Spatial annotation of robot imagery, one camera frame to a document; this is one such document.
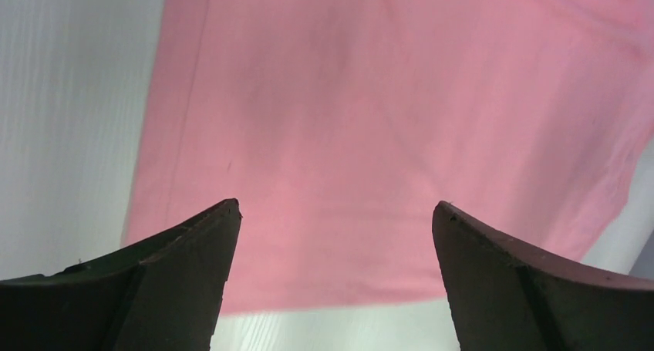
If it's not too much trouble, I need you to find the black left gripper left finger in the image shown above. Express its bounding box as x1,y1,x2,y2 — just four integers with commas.
1,198,242,351

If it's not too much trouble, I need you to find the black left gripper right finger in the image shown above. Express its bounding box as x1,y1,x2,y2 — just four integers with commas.
432,201,653,351

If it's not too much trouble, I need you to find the pink t shirt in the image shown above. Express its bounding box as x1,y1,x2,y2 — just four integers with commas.
126,0,653,313

